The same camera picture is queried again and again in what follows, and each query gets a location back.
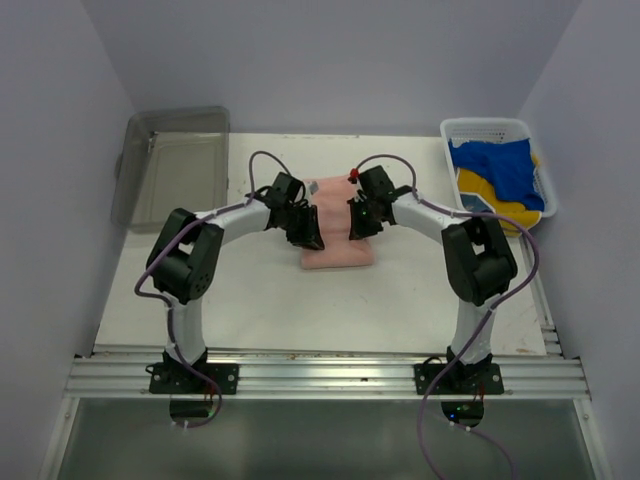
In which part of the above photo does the pink towel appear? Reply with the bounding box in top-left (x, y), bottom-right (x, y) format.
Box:
top-left (300, 176), bottom-right (375, 270)

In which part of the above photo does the grey transparent plastic bin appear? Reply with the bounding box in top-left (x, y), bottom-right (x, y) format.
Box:
top-left (111, 106), bottom-right (230, 233)

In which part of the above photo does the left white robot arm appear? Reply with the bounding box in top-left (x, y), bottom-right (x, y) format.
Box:
top-left (134, 172), bottom-right (325, 393)

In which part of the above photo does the blue towel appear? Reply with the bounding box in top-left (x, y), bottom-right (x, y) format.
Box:
top-left (448, 138), bottom-right (545, 212)

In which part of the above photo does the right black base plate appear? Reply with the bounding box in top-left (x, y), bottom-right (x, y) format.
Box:
top-left (413, 357), bottom-right (505, 396)

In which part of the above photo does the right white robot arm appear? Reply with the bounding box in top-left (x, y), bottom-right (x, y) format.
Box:
top-left (348, 166), bottom-right (518, 393)

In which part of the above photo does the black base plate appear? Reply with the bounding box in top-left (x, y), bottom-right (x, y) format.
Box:
top-left (413, 357), bottom-right (505, 396)
top-left (145, 363), bottom-right (240, 395)

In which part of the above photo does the yellow towel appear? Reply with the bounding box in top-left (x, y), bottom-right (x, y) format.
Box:
top-left (460, 194), bottom-right (542, 229)

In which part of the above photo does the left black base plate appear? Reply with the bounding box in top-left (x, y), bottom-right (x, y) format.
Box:
top-left (145, 363), bottom-right (240, 395)

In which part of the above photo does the aluminium mounting rail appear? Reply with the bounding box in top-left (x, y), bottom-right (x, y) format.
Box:
top-left (64, 325), bottom-right (590, 400)

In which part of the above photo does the white plastic basket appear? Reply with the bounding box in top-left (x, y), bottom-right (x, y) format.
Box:
top-left (440, 117), bottom-right (558, 218)

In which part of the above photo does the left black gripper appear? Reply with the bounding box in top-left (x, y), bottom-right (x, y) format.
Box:
top-left (281, 202), bottom-right (323, 250)

